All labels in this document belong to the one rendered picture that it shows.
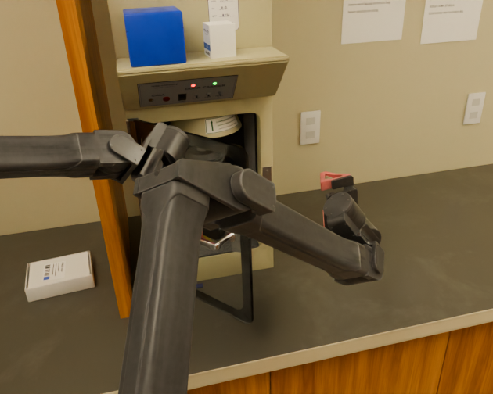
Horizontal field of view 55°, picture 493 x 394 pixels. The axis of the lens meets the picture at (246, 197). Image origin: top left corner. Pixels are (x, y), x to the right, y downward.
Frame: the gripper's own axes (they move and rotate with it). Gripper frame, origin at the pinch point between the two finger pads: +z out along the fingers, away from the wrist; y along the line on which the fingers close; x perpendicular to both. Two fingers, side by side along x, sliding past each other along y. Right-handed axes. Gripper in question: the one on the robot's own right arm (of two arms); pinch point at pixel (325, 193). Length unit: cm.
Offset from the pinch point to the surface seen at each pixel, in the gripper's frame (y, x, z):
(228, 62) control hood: 32.4, 16.5, 2.0
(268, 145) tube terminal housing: 8.8, 8.6, 12.2
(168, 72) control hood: 33.0, 27.7, 2.1
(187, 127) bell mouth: 16.0, 25.6, 16.5
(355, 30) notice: 19, -35, 55
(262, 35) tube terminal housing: 33.2, 6.4, 13.2
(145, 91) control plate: 29.5, 32.6, 5.8
